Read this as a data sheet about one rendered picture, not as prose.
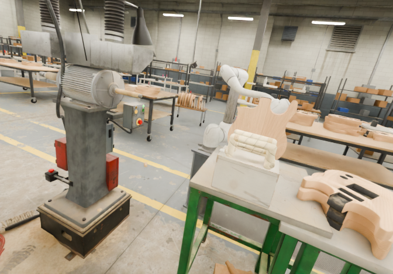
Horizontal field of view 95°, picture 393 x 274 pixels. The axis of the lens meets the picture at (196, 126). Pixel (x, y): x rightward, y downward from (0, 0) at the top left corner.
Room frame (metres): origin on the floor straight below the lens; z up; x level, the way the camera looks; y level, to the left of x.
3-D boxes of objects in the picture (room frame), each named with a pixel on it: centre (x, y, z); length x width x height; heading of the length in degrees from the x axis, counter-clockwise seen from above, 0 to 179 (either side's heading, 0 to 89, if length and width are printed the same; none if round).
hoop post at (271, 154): (0.71, -0.33, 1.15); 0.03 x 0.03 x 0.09
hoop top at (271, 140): (0.81, -0.28, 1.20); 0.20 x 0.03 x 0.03; 69
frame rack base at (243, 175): (0.78, -0.27, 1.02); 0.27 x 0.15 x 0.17; 70
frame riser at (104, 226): (1.29, 0.83, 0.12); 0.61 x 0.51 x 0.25; 161
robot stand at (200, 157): (1.74, -0.17, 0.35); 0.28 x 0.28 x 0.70; 63
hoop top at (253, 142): (0.74, -0.25, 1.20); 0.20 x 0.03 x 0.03; 69
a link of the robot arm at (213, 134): (1.74, -0.17, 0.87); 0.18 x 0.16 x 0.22; 131
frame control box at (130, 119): (1.47, 0.61, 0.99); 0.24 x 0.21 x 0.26; 71
